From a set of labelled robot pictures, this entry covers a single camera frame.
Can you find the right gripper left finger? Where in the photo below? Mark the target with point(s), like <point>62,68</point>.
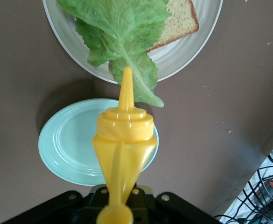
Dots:
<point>57,210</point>

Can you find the beige plate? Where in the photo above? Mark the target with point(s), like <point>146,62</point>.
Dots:
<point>197,53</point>

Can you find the white side bench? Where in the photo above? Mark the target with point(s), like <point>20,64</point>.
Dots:
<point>234,210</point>

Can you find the yellow mustard squeeze bottle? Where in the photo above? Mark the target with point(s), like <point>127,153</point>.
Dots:
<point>124,140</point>

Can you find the mint green plate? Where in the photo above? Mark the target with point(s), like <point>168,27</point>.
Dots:
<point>71,144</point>

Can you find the brown bread slice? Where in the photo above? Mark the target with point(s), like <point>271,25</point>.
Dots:
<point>180,23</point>

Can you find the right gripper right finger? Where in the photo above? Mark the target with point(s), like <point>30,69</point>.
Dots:
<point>180,210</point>

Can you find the green lettuce leaf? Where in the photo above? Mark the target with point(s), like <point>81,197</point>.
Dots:
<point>117,28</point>

